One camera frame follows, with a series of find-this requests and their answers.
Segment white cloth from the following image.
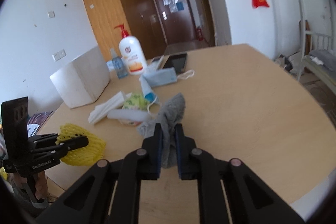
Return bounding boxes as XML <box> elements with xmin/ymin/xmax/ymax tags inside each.
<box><xmin>88</xmin><ymin>92</ymin><xmax>131</xmax><ymax>125</ymax></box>

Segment white lotion pump bottle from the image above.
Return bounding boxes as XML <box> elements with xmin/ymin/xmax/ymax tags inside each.
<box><xmin>114</xmin><ymin>24</ymin><xmax>147</xmax><ymax>75</ymax></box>

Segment dark brown entrance door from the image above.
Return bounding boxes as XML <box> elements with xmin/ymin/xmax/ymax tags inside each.
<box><xmin>155</xmin><ymin>0</ymin><xmax>196</xmax><ymax>45</ymax></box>

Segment white remote control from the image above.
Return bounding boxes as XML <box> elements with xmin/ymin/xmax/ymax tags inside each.
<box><xmin>148</xmin><ymin>56</ymin><xmax>164</xmax><ymax>71</ymax></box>

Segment white translucent foam tube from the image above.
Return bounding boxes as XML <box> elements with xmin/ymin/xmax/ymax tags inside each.
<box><xmin>107</xmin><ymin>109</ymin><xmax>151</xmax><ymax>122</ymax></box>

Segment metal bunk bed frame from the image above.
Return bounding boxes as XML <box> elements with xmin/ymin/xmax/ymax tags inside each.
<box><xmin>297</xmin><ymin>0</ymin><xmax>335</xmax><ymax>93</ymax></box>

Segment person's left hand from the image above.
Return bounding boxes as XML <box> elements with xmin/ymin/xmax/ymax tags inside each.
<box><xmin>12</xmin><ymin>171</ymin><xmax>48</xmax><ymax>200</ymax></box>

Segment white wall socket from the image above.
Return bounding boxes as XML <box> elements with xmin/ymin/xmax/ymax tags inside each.
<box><xmin>52</xmin><ymin>50</ymin><xmax>66</xmax><ymax>62</ymax></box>

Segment green tissue pack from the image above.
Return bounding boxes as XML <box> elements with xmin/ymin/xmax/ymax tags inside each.
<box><xmin>122</xmin><ymin>93</ymin><xmax>150</xmax><ymax>111</ymax></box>

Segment wooden wardrobe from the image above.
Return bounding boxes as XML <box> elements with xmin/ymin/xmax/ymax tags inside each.
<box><xmin>83</xmin><ymin>0</ymin><xmax>166</xmax><ymax>61</ymax></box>

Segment small blue spray bottle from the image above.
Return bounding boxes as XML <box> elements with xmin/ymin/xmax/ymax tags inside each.
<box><xmin>110</xmin><ymin>48</ymin><xmax>128</xmax><ymax>79</ymax></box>

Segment black smartphone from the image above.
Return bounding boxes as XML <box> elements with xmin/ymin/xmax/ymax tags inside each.
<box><xmin>163</xmin><ymin>53</ymin><xmax>187</xmax><ymax>75</ymax></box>

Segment white styrofoam box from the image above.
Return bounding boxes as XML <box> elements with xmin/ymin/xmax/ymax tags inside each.
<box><xmin>50</xmin><ymin>47</ymin><xmax>110</xmax><ymax>109</ymax></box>

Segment grey sock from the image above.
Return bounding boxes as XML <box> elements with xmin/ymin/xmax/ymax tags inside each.
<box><xmin>137</xmin><ymin>93</ymin><xmax>186</xmax><ymax>169</ymax></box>

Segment red fire extinguisher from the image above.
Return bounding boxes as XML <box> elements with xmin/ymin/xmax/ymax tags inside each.
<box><xmin>196</xmin><ymin>26</ymin><xmax>204</xmax><ymax>41</ymax></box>

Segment yellow foam fruit net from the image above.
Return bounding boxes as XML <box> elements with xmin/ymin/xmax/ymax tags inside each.
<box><xmin>56</xmin><ymin>123</ymin><xmax>106</xmax><ymax>166</ymax></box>

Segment blue surgical face mask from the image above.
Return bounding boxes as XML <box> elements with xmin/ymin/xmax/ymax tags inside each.
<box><xmin>139</xmin><ymin>68</ymin><xmax>195</xmax><ymax>88</ymax></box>

